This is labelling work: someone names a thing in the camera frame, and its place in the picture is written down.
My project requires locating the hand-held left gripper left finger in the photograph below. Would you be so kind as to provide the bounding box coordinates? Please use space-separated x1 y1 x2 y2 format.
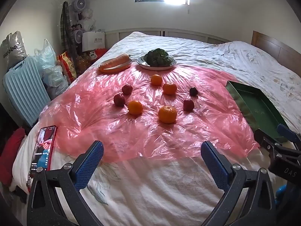
27 140 111 226

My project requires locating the small white fan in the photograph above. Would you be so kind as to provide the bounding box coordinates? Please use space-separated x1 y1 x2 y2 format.
72 0 88 13
72 29 84 46

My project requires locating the red cloth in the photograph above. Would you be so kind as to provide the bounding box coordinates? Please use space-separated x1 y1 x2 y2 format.
0 127 27 187

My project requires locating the crumpled clear plastic bag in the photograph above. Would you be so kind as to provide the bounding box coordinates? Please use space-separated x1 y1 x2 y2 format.
79 8 96 31

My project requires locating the yellow and red rice bag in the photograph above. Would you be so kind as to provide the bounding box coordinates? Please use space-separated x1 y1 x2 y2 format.
56 52 77 80

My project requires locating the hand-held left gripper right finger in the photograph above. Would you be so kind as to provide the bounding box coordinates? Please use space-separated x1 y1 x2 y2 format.
201 141 275 226

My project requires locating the plaid scarf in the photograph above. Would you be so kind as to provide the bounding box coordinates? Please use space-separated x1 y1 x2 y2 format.
60 1 74 53

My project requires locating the grey printed plastic bag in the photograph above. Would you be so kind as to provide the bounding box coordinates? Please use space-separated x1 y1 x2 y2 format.
0 31 28 69

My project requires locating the wooden headboard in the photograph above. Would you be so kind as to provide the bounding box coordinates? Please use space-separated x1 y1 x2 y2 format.
251 30 301 69

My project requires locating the green leafy vegetable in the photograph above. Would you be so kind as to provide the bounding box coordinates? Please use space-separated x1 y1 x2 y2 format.
144 48 171 67

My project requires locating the orange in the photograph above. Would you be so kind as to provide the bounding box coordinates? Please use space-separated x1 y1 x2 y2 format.
163 82 177 95
158 105 177 124
128 100 144 115
150 74 163 86

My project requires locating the light blue suitcase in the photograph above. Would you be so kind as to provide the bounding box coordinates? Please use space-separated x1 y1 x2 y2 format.
3 57 51 128

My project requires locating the orange plate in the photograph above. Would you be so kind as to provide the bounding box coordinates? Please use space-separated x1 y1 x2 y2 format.
98 59 132 73

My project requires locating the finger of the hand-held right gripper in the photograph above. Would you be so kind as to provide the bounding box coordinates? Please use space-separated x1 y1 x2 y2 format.
254 128 283 151
277 124 301 144

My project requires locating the white paper bag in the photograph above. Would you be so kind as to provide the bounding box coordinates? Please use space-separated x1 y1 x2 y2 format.
82 30 106 52

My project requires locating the pink plastic sheet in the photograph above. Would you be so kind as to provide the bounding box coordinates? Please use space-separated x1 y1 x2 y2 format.
39 63 260 163

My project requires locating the red smartphone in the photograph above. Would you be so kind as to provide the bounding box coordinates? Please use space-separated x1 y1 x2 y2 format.
29 125 57 173

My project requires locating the white knife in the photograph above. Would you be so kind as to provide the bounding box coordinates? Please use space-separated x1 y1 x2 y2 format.
103 61 131 70

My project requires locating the white plate with blue rim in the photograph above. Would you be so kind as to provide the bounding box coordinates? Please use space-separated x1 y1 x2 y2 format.
136 56 177 71

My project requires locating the green tray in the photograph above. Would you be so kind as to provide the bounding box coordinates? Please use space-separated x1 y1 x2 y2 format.
225 80 291 143

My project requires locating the carrot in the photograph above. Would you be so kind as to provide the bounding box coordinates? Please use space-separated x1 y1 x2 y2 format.
99 54 130 70

